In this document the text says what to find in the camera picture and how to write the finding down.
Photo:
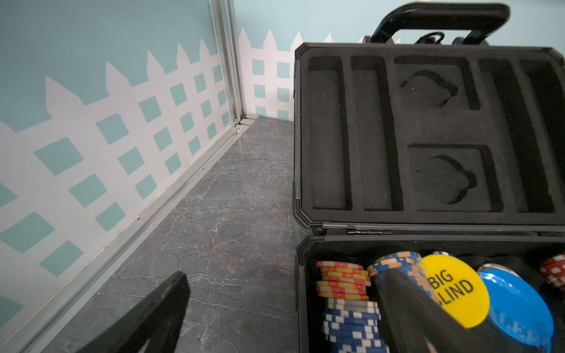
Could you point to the black plastic poker case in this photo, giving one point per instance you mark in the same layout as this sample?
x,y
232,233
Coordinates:
x,y
427,139

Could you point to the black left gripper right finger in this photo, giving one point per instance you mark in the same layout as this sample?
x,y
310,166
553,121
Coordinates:
x,y
418,323

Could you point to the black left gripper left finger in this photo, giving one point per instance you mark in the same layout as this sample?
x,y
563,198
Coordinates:
x,y
153,325

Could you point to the blue dealer button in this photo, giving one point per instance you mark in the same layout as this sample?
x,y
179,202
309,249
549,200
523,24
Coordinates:
x,y
517,309

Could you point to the blue orange chip stack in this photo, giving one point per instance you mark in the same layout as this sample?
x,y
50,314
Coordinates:
x,y
409,264

